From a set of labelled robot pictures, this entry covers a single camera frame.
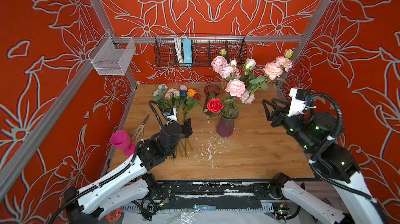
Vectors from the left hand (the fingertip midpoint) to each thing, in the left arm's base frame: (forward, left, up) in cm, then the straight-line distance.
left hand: (185, 119), depth 71 cm
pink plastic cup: (-7, +33, -11) cm, 35 cm away
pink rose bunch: (+28, +6, -20) cm, 35 cm away
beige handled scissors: (+3, +31, -23) cm, 39 cm away
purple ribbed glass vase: (+3, -20, -8) cm, 22 cm away
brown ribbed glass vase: (+26, -12, -6) cm, 29 cm away
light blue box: (+40, +3, +10) cm, 41 cm away
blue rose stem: (+34, +6, -18) cm, 39 cm away
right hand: (-1, -31, +18) cm, 36 cm away
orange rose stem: (+27, +1, -20) cm, 33 cm away
